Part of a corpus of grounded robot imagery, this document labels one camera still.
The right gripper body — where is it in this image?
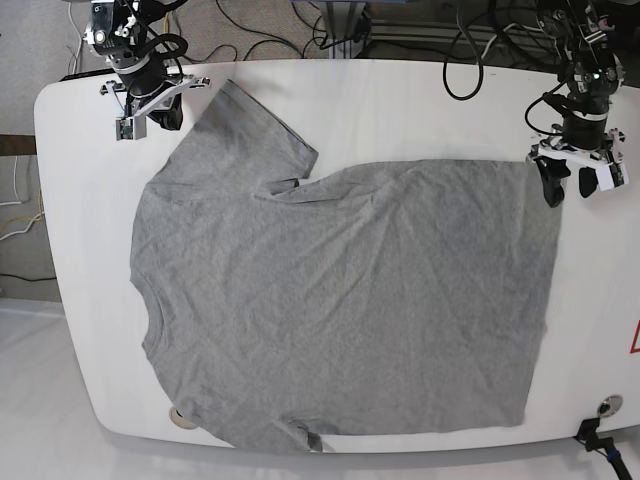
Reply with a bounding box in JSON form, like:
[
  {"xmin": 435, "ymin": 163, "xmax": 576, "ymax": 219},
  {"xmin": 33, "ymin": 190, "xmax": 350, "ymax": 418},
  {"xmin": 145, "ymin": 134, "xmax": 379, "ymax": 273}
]
[{"xmin": 99, "ymin": 59, "xmax": 211, "ymax": 118}]

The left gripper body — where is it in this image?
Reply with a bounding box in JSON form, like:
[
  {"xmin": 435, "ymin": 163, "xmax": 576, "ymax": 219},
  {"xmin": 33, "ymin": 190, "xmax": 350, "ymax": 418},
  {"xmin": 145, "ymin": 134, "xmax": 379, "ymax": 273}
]
[{"xmin": 526, "ymin": 112, "xmax": 626, "ymax": 173}]

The grey t-shirt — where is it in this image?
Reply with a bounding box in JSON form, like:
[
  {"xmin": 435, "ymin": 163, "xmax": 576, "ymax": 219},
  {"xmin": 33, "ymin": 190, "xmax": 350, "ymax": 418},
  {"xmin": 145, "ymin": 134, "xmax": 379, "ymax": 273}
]
[{"xmin": 130, "ymin": 82, "xmax": 562, "ymax": 453}]

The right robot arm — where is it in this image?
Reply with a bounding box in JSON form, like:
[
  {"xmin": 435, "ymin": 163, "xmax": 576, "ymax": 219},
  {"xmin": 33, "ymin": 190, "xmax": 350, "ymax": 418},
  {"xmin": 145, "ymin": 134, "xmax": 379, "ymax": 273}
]
[{"xmin": 84, "ymin": 0, "xmax": 210, "ymax": 141}]

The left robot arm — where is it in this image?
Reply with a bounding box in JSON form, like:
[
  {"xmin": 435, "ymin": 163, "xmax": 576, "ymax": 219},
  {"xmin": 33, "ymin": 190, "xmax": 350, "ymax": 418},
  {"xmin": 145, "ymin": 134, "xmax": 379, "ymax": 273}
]
[{"xmin": 524, "ymin": 1, "xmax": 629, "ymax": 208}]

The black flat bar on floor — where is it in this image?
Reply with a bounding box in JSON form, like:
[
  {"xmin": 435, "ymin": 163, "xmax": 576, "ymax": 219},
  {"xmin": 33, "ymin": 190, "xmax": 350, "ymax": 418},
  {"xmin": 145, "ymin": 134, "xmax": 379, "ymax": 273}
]
[{"xmin": 59, "ymin": 69, "xmax": 115, "ymax": 82}]

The red warning sticker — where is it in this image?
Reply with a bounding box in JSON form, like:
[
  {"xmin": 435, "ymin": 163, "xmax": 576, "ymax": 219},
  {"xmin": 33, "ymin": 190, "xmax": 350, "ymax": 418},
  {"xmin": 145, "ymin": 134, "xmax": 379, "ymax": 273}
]
[{"xmin": 630, "ymin": 321, "xmax": 640, "ymax": 354}]

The table grommet near right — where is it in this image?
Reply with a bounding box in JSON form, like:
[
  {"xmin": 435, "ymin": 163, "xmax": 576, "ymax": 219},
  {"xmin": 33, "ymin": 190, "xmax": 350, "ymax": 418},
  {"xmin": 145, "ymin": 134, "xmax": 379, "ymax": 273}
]
[{"xmin": 597, "ymin": 394, "xmax": 623, "ymax": 418}]

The table grommet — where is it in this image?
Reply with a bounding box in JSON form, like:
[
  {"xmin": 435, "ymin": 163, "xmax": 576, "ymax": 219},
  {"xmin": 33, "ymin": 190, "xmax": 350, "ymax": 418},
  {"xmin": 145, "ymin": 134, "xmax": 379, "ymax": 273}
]
[
  {"xmin": 169, "ymin": 406, "xmax": 198, "ymax": 430},
  {"xmin": 597, "ymin": 394, "xmax": 623, "ymax": 418}
]

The table grommet near left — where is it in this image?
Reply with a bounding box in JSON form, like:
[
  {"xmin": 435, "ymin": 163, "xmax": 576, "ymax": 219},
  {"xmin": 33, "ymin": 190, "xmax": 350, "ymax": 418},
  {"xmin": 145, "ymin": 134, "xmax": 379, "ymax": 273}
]
[{"xmin": 169, "ymin": 406, "xmax": 198, "ymax": 430}]

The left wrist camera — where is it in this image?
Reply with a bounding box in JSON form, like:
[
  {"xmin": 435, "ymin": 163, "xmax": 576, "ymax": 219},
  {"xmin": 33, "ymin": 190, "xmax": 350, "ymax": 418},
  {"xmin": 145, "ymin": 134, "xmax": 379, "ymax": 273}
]
[{"xmin": 596, "ymin": 162, "xmax": 629, "ymax": 192}]

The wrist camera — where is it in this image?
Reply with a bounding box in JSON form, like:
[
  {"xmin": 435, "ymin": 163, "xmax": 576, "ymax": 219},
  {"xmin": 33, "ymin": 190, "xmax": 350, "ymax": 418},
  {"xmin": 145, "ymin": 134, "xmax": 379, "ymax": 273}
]
[
  {"xmin": 115, "ymin": 115, "xmax": 147, "ymax": 141},
  {"xmin": 596, "ymin": 162, "xmax": 629, "ymax": 192}
]

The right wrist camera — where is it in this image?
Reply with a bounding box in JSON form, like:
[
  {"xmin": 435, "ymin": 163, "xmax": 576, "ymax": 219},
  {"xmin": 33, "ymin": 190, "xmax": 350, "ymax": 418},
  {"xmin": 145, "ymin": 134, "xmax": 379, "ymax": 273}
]
[{"xmin": 115, "ymin": 115, "xmax": 147, "ymax": 141}]

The white cable on floor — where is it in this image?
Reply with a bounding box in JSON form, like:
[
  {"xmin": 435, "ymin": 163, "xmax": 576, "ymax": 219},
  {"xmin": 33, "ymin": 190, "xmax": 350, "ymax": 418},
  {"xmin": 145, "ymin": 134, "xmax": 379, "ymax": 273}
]
[{"xmin": 0, "ymin": 154, "xmax": 46, "ymax": 241}]

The metal frame table leg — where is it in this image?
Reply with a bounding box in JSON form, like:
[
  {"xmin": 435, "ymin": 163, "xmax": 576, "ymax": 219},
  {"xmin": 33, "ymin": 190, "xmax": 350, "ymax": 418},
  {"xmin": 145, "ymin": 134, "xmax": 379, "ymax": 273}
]
[{"xmin": 318, "ymin": 1, "xmax": 371, "ymax": 59}]

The black clamp with cable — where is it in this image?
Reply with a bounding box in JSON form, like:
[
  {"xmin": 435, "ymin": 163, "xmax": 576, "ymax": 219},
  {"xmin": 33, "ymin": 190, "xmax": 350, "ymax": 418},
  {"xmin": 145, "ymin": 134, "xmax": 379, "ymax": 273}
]
[{"xmin": 574, "ymin": 418, "xmax": 632, "ymax": 480}]

